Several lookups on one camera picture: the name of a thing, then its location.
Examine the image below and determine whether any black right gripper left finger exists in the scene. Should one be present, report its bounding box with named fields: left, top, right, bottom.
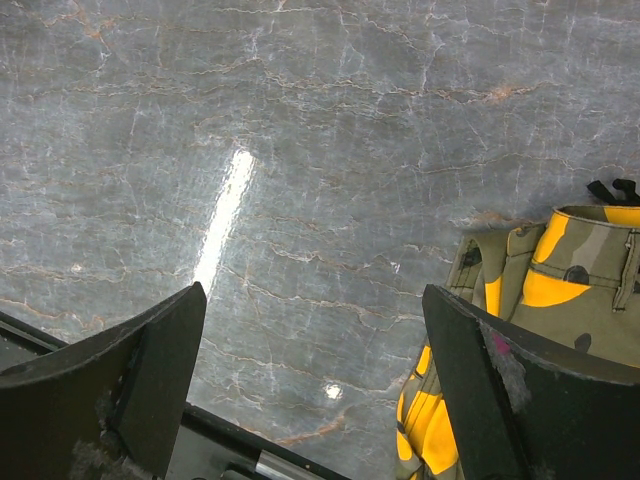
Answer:
left=1, top=282, right=207, bottom=479

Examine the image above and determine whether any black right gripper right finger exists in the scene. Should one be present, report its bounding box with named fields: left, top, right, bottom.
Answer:
left=422, top=284, right=639, bottom=479

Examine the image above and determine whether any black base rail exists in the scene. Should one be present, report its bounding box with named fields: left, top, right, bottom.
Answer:
left=1, top=313, right=343, bottom=479

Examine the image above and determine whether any camouflage yellow green cloth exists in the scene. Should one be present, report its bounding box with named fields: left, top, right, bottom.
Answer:
left=396, top=206, right=639, bottom=479

